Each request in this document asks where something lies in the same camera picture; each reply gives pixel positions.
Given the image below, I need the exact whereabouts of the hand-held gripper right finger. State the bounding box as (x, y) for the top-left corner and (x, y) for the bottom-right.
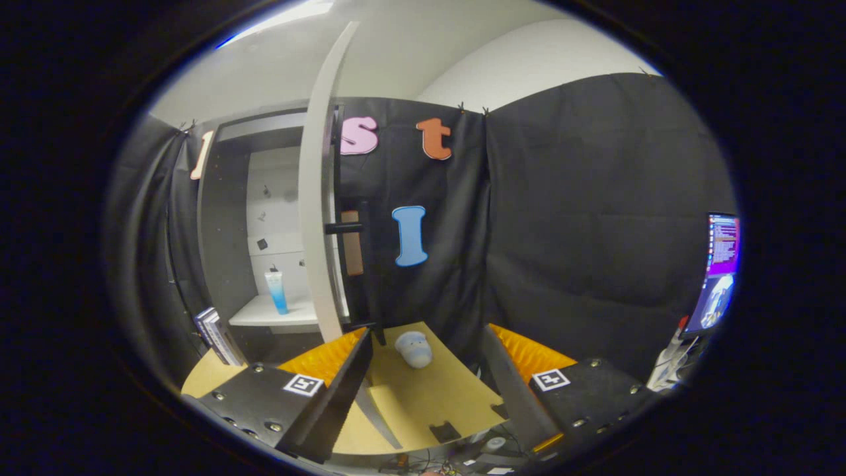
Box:
(482, 325), (662, 460)

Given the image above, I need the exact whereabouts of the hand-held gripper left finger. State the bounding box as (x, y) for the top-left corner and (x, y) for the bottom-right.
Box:
(182, 329), (373, 465)

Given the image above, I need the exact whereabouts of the white and blue tube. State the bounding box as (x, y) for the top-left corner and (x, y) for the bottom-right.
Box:
(264, 264), (290, 315)

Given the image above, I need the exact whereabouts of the black door handle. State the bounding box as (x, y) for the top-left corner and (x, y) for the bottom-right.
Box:
(324, 210), (365, 277)

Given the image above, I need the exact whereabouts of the white cabinet door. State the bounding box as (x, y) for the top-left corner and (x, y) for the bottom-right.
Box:
(297, 20), (404, 450)

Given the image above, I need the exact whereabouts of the pale blue round toy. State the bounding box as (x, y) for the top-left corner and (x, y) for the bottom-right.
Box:
(395, 331), (434, 369)

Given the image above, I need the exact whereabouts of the grey cover book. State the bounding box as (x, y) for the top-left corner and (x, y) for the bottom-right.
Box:
(205, 312), (247, 368)

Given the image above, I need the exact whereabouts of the white spine book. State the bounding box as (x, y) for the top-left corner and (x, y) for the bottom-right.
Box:
(198, 309), (237, 366)

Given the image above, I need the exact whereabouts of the white plastic item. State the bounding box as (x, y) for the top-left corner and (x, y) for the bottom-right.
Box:
(646, 316), (701, 392)

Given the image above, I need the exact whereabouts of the black backdrop cloth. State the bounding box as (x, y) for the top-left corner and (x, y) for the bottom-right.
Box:
(106, 73), (738, 397)

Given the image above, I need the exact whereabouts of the grey cabinet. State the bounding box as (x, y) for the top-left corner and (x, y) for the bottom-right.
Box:
(196, 109), (351, 364)

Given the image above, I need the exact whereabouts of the computer monitor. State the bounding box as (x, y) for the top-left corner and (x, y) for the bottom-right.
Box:
(681, 212), (741, 339)

